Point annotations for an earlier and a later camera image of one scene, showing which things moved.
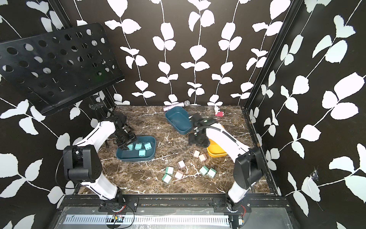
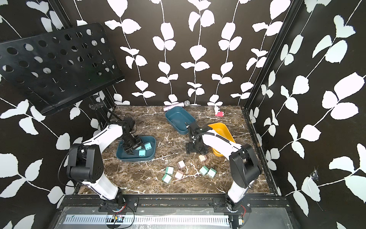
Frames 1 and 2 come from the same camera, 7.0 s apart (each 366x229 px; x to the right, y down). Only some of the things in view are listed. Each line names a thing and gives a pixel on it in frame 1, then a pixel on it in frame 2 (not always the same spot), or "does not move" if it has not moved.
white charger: (142, 153) does not move
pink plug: (181, 164) does not move
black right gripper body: (196, 140) -> (194, 147)
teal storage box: (142, 149) does not move
